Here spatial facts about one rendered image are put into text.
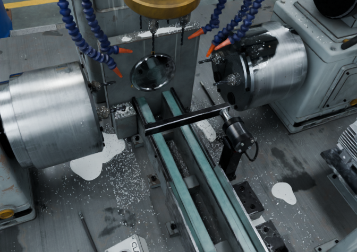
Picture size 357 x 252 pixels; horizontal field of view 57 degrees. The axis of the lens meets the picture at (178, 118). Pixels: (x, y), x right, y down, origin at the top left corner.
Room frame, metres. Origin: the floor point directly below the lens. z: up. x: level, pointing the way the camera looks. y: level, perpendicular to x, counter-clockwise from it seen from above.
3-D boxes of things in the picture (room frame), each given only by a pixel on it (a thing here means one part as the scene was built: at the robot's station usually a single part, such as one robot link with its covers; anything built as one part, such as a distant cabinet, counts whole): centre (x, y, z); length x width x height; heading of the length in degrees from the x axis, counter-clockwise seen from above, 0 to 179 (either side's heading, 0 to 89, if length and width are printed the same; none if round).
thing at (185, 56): (0.81, 0.12, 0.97); 0.30 x 0.11 x 0.34; 117
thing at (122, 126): (0.68, 0.18, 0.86); 0.07 x 0.06 x 0.12; 117
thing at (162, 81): (0.75, 0.09, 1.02); 0.15 x 0.02 x 0.15; 117
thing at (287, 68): (0.82, -0.25, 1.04); 0.41 x 0.25 x 0.25; 117
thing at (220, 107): (0.58, -0.03, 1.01); 0.26 x 0.04 x 0.03; 117
